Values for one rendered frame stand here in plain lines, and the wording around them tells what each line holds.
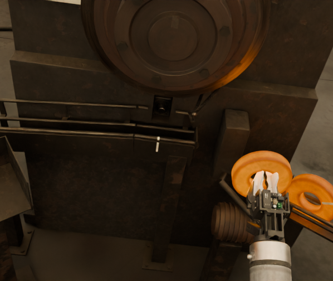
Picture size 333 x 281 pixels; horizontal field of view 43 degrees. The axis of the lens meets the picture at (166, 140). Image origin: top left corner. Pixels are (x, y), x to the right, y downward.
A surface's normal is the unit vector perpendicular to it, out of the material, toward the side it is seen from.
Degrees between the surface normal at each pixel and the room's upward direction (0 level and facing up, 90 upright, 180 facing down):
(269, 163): 89
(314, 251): 0
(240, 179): 89
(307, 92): 0
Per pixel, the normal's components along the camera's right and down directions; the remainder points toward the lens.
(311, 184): -0.64, 0.47
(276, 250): 0.11, -0.51
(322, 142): 0.11, -0.73
